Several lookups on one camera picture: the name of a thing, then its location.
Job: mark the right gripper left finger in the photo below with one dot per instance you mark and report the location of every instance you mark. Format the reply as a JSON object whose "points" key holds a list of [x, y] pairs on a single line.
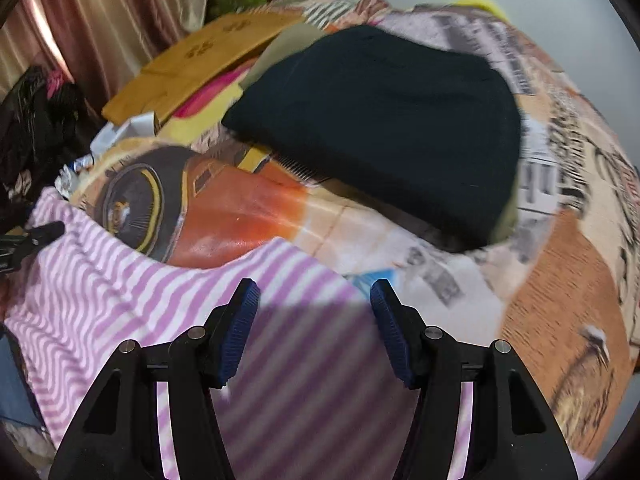
{"points": [[115, 433]]}

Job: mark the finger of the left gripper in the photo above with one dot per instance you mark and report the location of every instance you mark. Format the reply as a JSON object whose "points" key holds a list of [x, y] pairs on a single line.
{"points": [[16, 248]]}

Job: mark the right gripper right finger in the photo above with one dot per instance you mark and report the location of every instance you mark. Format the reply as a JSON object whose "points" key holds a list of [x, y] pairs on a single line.
{"points": [[514, 434]]}

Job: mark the printed newspaper pattern bedspread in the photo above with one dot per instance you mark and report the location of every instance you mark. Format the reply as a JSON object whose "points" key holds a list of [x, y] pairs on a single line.
{"points": [[564, 284]]}

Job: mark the wooden lap desk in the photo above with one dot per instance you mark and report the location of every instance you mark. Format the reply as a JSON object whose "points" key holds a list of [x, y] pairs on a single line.
{"points": [[169, 80]]}

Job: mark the pink gold striped curtain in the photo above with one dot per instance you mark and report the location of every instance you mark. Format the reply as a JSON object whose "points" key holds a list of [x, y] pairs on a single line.
{"points": [[98, 44]]}

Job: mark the black folded garment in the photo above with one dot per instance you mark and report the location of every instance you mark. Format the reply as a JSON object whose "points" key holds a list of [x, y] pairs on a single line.
{"points": [[434, 133]]}

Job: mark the olive folded garment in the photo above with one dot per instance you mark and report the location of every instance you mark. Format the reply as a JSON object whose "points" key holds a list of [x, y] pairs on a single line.
{"points": [[292, 40]]}

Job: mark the yellow foam headboard arch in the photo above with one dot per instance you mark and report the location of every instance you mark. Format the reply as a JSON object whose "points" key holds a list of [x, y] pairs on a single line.
{"points": [[485, 5]]}

